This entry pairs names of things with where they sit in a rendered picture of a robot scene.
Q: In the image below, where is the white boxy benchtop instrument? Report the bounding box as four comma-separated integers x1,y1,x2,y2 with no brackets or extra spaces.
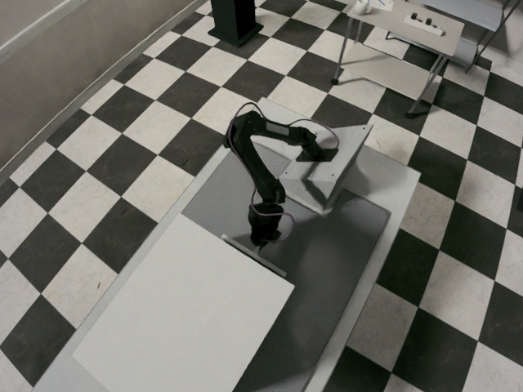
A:
72,213,295,392

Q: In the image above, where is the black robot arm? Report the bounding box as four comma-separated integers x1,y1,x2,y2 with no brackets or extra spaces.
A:
222,110,339,247

